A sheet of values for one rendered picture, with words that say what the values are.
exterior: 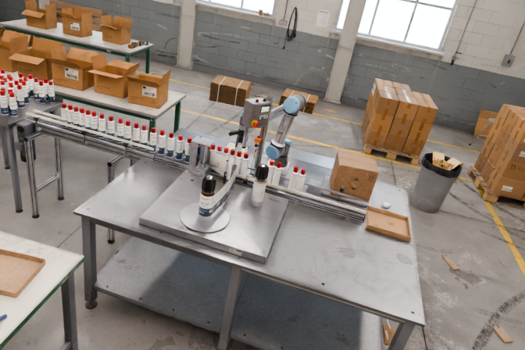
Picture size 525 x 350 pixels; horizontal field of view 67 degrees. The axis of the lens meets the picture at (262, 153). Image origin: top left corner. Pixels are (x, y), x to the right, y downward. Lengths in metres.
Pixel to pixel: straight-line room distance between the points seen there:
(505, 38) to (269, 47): 4.25
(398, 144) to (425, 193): 1.35
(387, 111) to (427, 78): 2.43
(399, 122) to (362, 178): 3.11
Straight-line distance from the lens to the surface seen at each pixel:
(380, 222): 3.03
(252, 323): 2.87
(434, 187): 5.01
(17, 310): 2.21
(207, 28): 8.52
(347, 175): 3.04
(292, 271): 2.37
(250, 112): 2.79
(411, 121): 6.12
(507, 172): 5.92
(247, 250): 2.35
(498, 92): 8.68
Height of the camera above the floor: 2.40
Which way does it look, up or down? 26 degrees down
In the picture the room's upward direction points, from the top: 11 degrees clockwise
